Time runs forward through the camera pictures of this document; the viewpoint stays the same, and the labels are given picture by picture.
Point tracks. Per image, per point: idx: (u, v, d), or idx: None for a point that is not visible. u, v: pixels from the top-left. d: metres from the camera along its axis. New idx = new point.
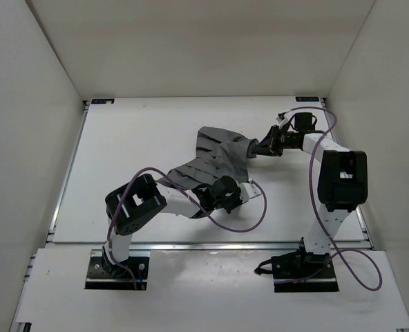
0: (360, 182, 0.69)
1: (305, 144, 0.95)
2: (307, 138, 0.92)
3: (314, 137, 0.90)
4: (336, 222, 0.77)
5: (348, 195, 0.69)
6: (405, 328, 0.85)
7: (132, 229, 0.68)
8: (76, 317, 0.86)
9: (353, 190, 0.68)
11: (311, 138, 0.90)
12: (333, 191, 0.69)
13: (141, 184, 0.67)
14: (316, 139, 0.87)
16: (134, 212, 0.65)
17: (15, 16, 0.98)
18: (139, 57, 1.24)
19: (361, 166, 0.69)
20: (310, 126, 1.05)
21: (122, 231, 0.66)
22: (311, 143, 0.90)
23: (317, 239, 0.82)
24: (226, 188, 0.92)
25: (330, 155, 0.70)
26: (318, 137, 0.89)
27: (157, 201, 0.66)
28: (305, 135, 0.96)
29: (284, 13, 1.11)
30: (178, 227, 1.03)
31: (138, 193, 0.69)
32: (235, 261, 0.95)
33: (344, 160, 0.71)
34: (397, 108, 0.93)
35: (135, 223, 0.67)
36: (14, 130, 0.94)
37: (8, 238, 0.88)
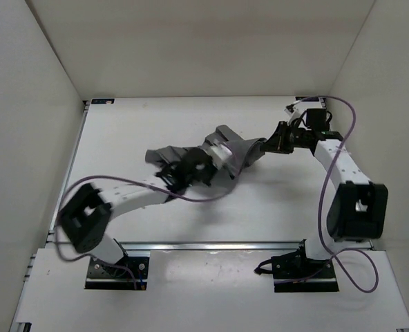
0: (376, 220, 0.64)
1: (317, 151, 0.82)
2: (321, 146, 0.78)
3: (329, 148, 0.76)
4: (341, 247, 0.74)
5: (362, 234, 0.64)
6: (405, 328, 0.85)
7: (90, 244, 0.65)
8: (75, 317, 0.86)
9: (365, 229, 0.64)
11: (326, 146, 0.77)
12: (345, 231, 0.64)
13: (81, 198, 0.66)
14: (332, 153, 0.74)
16: (79, 227, 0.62)
17: (15, 16, 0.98)
18: (140, 57, 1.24)
19: (379, 203, 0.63)
20: (325, 124, 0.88)
21: (79, 249, 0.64)
22: (325, 154, 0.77)
23: (318, 252, 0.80)
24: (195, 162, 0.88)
25: (346, 194, 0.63)
26: (334, 149, 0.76)
27: (99, 210, 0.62)
28: (319, 141, 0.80)
29: (284, 13, 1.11)
30: (178, 227, 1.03)
31: (88, 205, 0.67)
32: (235, 261, 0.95)
33: (362, 193, 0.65)
34: (397, 108, 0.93)
35: (91, 238, 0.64)
36: (14, 130, 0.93)
37: (8, 238, 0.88)
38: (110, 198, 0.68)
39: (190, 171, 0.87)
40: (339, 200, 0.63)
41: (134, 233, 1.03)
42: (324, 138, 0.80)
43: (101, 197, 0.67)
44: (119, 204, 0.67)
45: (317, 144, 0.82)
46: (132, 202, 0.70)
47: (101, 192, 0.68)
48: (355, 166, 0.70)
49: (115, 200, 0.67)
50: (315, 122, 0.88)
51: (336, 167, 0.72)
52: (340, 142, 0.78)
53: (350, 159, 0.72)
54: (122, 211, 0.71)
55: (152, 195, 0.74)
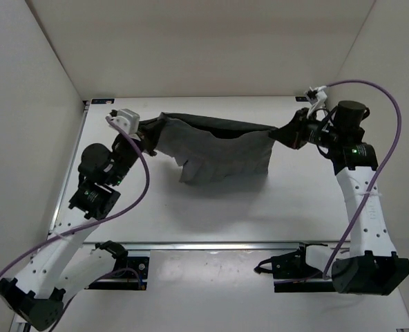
0: (385, 288, 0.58)
1: (338, 173, 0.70)
2: (347, 176, 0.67)
3: (356, 186, 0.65)
4: None
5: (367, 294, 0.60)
6: (405, 328, 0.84)
7: (52, 315, 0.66)
8: (75, 317, 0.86)
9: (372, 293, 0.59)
11: (350, 178, 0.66)
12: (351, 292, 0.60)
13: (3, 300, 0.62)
14: (359, 199, 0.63)
16: (24, 317, 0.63)
17: (15, 17, 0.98)
18: (139, 57, 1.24)
19: (395, 278, 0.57)
20: (357, 131, 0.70)
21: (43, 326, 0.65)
22: (349, 191, 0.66)
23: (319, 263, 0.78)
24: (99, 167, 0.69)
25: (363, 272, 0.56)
26: (360, 189, 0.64)
27: (27, 301, 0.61)
28: (345, 170, 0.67)
29: (283, 13, 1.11)
30: (178, 227, 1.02)
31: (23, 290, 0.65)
32: (234, 261, 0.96)
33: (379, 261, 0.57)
34: (397, 107, 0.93)
35: (50, 312, 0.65)
36: (13, 130, 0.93)
37: (8, 239, 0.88)
38: (30, 283, 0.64)
39: (105, 176, 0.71)
40: (354, 276, 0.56)
41: (133, 232, 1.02)
42: (351, 165, 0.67)
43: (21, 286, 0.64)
44: (42, 283, 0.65)
45: (341, 162, 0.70)
46: (56, 263, 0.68)
47: (16, 281, 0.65)
48: (382, 224, 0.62)
49: (38, 277, 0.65)
50: (345, 127, 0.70)
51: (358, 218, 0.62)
52: (373, 176, 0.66)
53: (378, 211, 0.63)
54: (57, 274, 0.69)
55: (74, 241, 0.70)
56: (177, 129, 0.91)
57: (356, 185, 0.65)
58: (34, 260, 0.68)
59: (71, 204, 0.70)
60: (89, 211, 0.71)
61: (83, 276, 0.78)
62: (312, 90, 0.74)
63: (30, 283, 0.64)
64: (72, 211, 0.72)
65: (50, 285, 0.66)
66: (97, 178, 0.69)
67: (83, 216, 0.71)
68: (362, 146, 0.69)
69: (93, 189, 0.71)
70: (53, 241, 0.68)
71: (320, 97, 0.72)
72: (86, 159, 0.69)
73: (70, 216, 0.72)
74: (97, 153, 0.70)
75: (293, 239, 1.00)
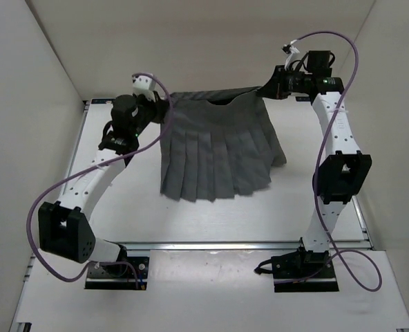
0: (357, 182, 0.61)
1: (314, 102, 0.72)
2: (319, 100, 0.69)
3: (327, 105, 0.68)
4: (333, 215, 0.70)
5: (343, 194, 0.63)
6: (405, 328, 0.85)
7: (88, 246, 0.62)
8: (75, 317, 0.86)
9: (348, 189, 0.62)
11: (321, 104, 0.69)
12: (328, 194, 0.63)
13: (48, 219, 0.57)
14: (330, 114, 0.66)
16: (68, 238, 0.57)
17: (15, 16, 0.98)
18: (139, 56, 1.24)
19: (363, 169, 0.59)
20: (326, 69, 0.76)
21: (81, 256, 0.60)
22: (322, 111, 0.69)
23: (316, 236, 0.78)
24: (128, 110, 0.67)
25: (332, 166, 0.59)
26: (332, 106, 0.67)
27: (73, 216, 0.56)
28: (318, 94, 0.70)
29: (283, 13, 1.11)
30: (178, 227, 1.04)
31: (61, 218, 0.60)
32: (234, 261, 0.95)
33: (349, 158, 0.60)
34: (397, 106, 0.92)
35: (87, 239, 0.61)
36: (14, 131, 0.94)
37: (8, 238, 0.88)
38: (72, 203, 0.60)
39: (131, 122, 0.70)
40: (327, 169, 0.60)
41: (133, 232, 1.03)
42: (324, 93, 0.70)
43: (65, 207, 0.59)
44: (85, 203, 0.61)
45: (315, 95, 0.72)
46: (96, 191, 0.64)
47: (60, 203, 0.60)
48: (349, 131, 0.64)
49: (81, 200, 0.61)
50: (315, 66, 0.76)
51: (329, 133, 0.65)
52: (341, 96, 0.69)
53: (346, 122, 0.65)
54: (92, 204, 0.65)
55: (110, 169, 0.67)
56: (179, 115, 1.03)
57: (328, 106, 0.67)
58: (74, 187, 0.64)
59: (100, 148, 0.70)
60: (117, 149, 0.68)
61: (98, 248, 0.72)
62: (285, 45, 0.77)
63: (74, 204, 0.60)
64: (102, 151, 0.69)
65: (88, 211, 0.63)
66: (124, 123, 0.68)
67: (115, 153, 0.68)
68: (331, 77, 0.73)
69: (118, 137, 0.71)
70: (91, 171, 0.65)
71: (293, 53, 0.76)
72: (117, 103, 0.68)
73: (103, 151, 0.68)
74: (123, 98, 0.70)
75: (293, 239, 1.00)
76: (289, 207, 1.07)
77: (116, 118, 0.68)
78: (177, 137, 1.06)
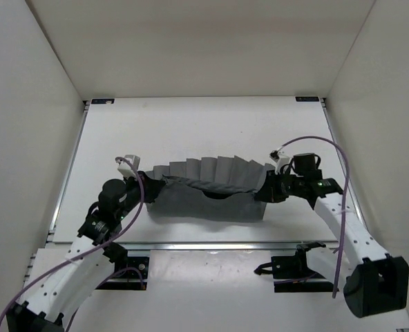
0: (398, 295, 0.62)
1: (317, 206, 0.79)
2: (322, 203, 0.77)
3: (333, 208, 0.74)
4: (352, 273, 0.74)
5: (383, 308, 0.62)
6: (405, 328, 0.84)
7: None
8: (76, 318, 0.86)
9: (387, 303, 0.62)
11: (327, 206, 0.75)
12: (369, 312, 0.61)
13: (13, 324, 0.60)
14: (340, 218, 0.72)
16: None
17: (15, 17, 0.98)
18: (139, 57, 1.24)
19: (401, 276, 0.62)
20: (316, 171, 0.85)
21: None
22: (328, 214, 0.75)
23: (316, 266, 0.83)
24: (116, 196, 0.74)
25: (369, 277, 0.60)
26: (337, 209, 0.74)
27: (36, 325, 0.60)
28: (320, 198, 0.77)
29: (283, 14, 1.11)
30: (177, 228, 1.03)
31: None
32: (234, 261, 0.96)
33: (379, 265, 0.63)
34: (396, 107, 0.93)
35: None
36: (14, 131, 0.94)
37: (8, 239, 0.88)
38: (41, 305, 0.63)
39: (117, 207, 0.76)
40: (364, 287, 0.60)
41: (134, 232, 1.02)
42: (322, 195, 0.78)
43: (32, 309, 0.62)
44: (52, 306, 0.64)
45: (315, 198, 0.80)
46: (66, 288, 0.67)
47: (28, 303, 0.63)
48: (367, 234, 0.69)
49: (49, 300, 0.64)
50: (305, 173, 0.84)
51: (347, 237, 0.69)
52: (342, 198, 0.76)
53: (359, 225, 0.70)
54: (63, 301, 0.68)
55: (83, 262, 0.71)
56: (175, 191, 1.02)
57: (334, 209, 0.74)
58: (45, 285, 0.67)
59: (79, 233, 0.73)
60: (94, 238, 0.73)
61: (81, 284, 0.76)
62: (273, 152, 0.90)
63: (43, 308, 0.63)
64: (81, 238, 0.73)
65: (57, 308, 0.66)
66: (110, 206, 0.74)
67: (92, 242, 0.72)
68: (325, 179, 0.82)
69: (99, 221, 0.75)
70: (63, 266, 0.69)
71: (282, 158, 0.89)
72: (108, 188, 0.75)
73: (80, 242, 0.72)
74: (112, 185, 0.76)
75: (293, 239, 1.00)
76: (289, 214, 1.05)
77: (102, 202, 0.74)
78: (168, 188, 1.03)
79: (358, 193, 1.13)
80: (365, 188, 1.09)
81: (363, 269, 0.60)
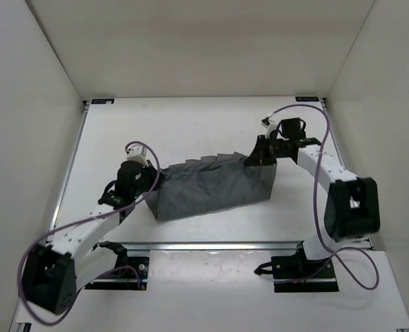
0: (372, 214, 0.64)
1: (299, 158, 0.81)
2: (302, 153, 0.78)
3: (311, 153, 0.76)
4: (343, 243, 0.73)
5: (360, 229, 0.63)
6: (405, 328, 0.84)
7: (65, 298, 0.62)
8: (76, 318, 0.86)
9: (363, 224, 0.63)
11: (307, 153, 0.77)
12: (345, 228, 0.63)
13: (36, 261, 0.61)
14: (315, 159, 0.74)
16: (48, 290, 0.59)
17: (15, 17, 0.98)
18: (139, 57, 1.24)
19: (371, 197, 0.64)
20: (301, 133, 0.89)
21: (57, 309, 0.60)
22: (307, 160, 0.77)
23: (316, 251, 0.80)
24: (133, 172, 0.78)
25: (339, 193, 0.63)
26: (315, 153, 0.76)
27: (60, 263, 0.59)
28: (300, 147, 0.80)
29: (283, 14, 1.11)
30: (177, 228, 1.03)
31: (47, 263, 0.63)
32: (234, 261, 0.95)
33: (352, 188, 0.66)
34: (397, 107, 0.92)
35: (65, 292, 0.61)
36: (14, 131, 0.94)
37: (7, 239, 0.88)
38: (65, 248, 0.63)
39: (133, 184, 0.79)
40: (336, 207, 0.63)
41: (134, 232, 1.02)
42: (302, 146, 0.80)
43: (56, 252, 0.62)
44: (77, 250, 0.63)
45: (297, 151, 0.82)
46: (89, 240, 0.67)
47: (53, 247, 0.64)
48: (340, 164, 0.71)
49: (71, 247, 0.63)
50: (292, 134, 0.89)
51: (322, 171, 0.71)
52: (320, 146, 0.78)
53: (335, 160, 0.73)
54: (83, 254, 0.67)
55: (106, 222, 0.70)
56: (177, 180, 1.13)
57: (312, 155, 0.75)
58: (70, 232, 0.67)
59: (99, 202, 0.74)
60: (114, 205, 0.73)
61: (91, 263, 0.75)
62: (265, 119, 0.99)
63: (65, 251, 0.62)
64: (100, 205, 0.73)
65: (79, 257, 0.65)
66: (127, 182, 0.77)
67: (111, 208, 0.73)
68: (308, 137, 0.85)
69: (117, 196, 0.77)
70: (87, 222, 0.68)
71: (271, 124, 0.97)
72: (126, 165, 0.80)
73: (99, 207, 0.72)
74: (130, 164, 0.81)
75: (293, 239, 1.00)
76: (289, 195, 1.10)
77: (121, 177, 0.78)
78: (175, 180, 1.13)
79: None
80: None
81: (336, 187, 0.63)
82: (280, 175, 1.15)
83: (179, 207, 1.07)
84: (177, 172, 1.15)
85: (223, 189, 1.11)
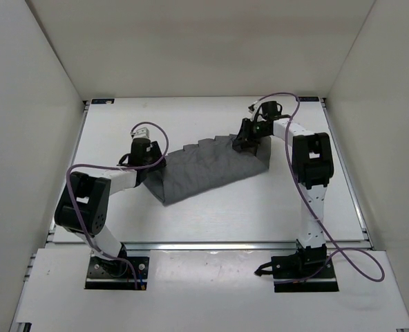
0: (327, 160, 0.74)
1: (275, 128, 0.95)
2: (277, 124, 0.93)
3: (282, 123, 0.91)
4: (318, 200, 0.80)
5: (318, 171, 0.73)
6: (405, 328, 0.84)
7: (100, 222, 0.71)
8: (76, 318, 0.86)
9: (322, 167, 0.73)
11: (280, 124, 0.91)
12: (305, 171, 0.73)
13: (77, 182, 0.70)
14: (284, 124, 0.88)
16: (90, 207, 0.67)
17: (15, 17, 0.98)
18: (139, 56, 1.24)
19: (327, 144, 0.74)
20: (277, 113, 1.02)
21: (94, 228, 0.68)
22: (280, 130, 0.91)
23: (309, 229, 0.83)
24: (146, 142, 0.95)
25: (299, 142, 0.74)
26: (285, 122, 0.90)
27: (101, 182, 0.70)
28: (273, 122, 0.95)
29: (283, 14, 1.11)
30: (177, 227, 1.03)
31: (80, 194, 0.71)
32: (234, 261, 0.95)
33: (311, 143, 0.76)
34: (396, 106, 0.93)
35: (100, 214, 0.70)
36: (14, 130, 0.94)
37: (8, 238, 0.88)
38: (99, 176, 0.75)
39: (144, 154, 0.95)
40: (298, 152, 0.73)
41: (134, 232, 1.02)
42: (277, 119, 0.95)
43: (93, 177, 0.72)
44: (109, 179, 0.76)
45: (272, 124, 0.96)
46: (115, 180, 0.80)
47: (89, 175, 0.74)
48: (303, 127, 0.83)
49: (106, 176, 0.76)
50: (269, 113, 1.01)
51: (289, 133, 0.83)
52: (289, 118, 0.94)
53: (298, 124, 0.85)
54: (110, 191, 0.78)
55: (126, 175, 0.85)
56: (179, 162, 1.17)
57: (283, 124, 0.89)
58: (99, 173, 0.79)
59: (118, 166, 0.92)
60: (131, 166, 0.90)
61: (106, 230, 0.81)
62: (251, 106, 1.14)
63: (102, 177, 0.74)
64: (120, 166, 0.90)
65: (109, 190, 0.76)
66: (139, 151, 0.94)
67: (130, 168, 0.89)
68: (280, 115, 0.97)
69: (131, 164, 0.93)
70: (114, 170, 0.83)
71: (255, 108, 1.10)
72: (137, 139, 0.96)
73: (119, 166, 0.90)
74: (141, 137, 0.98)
75: (293, 239, 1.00)
76: (282, 169, 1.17)
77: (134, 149, 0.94)
78: (177, 161, 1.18)
79: (358, 193, 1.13)
80: (365, 187, 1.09)
81: (296, 139, 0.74)
82: (278, 174, 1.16)
83: (184, 187, 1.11)
84: (177, 155, 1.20)
85: (220, 162, 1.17)
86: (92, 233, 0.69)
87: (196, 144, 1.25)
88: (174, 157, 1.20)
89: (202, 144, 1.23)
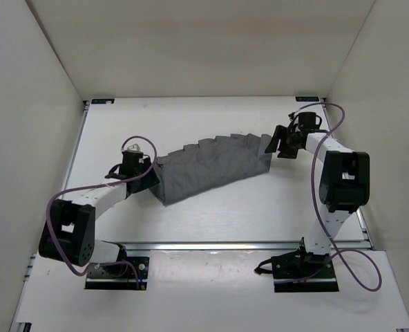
0: (363, 183, 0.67)
1: (308, 143, 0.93)
2: (311, 137, 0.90)
3: (317, 136, 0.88)
4: (337, 223, 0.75)
5: (351, 195, 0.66)
6: (405, 328, 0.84)
7: (87, 251, 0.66)
8: (76, 318, 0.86)
9: (353, 191, 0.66)
11: (314, 137, 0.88)
12: (335, 191, 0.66)
13: (59, 212, 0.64)
14: (319, 139, 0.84)
16: (73, 239, 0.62)
17: (15, 16, 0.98)
18: (139, 57, 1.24)
19: (364, 167, 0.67)
20: (314, 126, 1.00)
21: (80, 259, 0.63)
22: (314, 142, 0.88)
23: (317, 240, 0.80)
24: (138, 154, 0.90)
25: (334, 157, 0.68)
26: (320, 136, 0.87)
27: (83, 211, 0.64)
28: (309, 133, 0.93)
29: (283, 13, 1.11)
30: (178, 227, 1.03)
31: (65, 221, 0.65)
32: (234, 261, 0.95)
33: (347, 162, 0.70)
34: (397, 107, 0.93)
35: (87, 244, 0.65)
36: (14, 130, 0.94)
37: (7, 238, 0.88)
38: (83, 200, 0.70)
39: (136, 164, 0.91)
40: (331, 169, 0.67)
41: (135, 232, 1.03)
42: (311, 133, 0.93)
43: (77, 205, 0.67)
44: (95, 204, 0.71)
45: (307, 137, 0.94)
46: (101, 200, 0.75)
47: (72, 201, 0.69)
48: (338, 144, 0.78)
49: (90, 201, 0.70)
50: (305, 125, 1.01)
51: (323, 148, 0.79)
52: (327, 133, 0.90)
53: (335, 142, 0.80)
54: (99, 212, 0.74)
55: (115, 190, 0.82)
56: (178, 162, 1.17)
57: (318, 137, 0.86)
58: (84, 194, 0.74)
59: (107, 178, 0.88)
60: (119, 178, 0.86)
61: (101, 248, 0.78)
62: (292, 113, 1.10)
63: (86, 203, 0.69)
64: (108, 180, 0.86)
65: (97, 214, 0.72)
66: (131, 162, 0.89)
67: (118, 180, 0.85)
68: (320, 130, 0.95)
69: (121, 174, 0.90)
70: (100, 187, 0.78)
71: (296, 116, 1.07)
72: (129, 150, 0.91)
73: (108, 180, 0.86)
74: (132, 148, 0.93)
75: (293, 239, 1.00)
76: (282, 170, 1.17)
77: (125, 159, 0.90)
78: (177, 161, 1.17)
79: None
80: None
81: (333, 155, 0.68)
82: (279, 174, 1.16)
83: (184, 187, 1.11)
84: (177, 155, 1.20)
85: (221, 162, 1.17)
86: (79, 264, 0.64)
87: (196, 144, 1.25)
88: (173, 157, 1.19)
89: (202, 144, 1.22)
